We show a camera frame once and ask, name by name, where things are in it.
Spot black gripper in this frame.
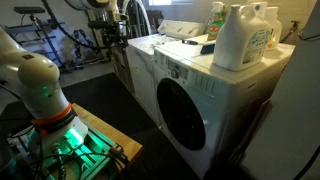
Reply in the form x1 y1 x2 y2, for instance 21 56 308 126
99 20 130 56

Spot white top-load laundry machine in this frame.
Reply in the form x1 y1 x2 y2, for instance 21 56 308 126
125 19 206 126

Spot black floor mat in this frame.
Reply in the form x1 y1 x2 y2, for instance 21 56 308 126
0 72 201 180

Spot bright window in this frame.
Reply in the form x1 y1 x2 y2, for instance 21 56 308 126
148 0 194 6

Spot black pen-shaped tool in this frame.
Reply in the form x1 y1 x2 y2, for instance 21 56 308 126
181 39 200 46

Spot blue weight bench rack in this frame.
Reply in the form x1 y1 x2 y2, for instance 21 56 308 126
1 5 69 74

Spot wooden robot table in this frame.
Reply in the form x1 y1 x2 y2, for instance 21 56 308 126
71 103 144 165

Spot dark blue flat object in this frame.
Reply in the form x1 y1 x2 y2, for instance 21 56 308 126
199 43 216 56

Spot round dark washer door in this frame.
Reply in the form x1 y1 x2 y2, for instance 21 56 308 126
156 78 207 152

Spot white detergent drawer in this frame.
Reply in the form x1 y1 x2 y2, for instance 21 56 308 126
193 73 218 95

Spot green label spray bottle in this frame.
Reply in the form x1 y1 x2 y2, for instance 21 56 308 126
206 1 225 42

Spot large white detergent jug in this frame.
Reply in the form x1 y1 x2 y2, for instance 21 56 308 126
212 3 272 72

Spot white front-load washing machine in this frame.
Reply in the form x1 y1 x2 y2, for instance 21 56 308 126
153 34 296 179

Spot white bottle yellow label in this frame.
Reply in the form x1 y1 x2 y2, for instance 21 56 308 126
264 5 283 51

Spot washer hoses bundle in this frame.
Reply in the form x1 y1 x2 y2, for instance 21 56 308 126
121 0 153 38

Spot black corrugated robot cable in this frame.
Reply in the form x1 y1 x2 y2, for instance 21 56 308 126
41 0 113 52

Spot black base cable bundle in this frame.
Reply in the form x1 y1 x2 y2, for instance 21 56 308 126
31 146 129 180

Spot wall water faucet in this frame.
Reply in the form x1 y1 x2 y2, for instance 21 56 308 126
279 20 301 44

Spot thin black wall cable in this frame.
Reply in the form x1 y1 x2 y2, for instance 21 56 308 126
297 25 320 42

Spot black hanging cable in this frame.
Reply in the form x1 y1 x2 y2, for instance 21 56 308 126
293 145 320 180

